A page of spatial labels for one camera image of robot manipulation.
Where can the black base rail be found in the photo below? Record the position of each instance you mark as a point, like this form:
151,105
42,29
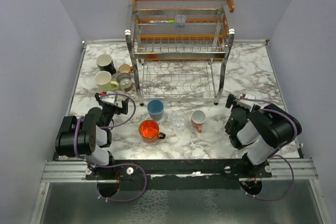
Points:
176,174

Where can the orange wooden rack frame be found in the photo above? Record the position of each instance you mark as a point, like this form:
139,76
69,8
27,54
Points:
208,33

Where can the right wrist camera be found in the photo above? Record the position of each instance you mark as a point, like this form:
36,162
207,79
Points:
248,102

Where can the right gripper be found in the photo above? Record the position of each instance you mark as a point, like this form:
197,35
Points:
230,102

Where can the cream cup brown band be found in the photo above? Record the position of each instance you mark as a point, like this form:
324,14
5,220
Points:
125,82

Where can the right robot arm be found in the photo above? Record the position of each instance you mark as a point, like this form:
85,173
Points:
259,123

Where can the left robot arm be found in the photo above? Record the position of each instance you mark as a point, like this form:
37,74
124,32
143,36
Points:
86,137

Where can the steel two-tier dish rack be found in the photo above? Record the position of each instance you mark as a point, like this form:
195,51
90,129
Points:
178,79

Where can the aluminium table frame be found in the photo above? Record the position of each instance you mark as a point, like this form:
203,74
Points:
292,194

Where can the orange mug black handle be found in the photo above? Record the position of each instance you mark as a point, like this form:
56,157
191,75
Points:
150,132

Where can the small clear container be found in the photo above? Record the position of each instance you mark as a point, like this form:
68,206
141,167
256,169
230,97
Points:
180,21

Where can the light blue plastic cup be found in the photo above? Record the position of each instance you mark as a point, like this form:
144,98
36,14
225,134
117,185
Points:
155,109

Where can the black faceted mug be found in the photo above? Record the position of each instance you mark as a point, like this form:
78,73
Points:
105,63

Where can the clear plastic tumbler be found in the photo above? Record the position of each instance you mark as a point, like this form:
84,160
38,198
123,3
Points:
178,121

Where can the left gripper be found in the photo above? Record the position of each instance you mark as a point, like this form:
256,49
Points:
124,108

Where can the pink ceramic mug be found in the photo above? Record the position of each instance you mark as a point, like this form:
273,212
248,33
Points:
198,118

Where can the small copper orange cup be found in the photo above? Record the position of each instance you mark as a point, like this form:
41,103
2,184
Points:
125,68

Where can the light green mug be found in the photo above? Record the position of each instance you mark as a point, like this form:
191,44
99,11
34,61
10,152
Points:
103,80

